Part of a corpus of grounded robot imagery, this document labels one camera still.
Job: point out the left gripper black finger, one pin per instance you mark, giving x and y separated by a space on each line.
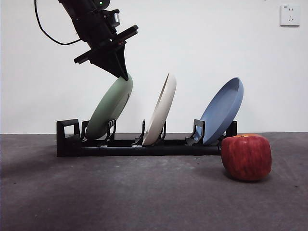
107 62
122 65

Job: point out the green plate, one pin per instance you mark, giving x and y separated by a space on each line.
108 108

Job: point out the red apple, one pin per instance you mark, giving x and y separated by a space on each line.
246 158

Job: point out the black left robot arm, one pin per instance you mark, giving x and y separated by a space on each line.
84 14

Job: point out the cream plate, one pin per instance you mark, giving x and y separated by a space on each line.
162 110

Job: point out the black plate rack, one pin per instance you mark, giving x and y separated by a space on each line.
168 150

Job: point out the blue plate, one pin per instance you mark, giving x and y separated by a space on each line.
220 113

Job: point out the pale grey camera box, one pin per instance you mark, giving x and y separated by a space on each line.
115 17

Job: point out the white wall socket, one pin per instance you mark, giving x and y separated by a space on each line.
290 15

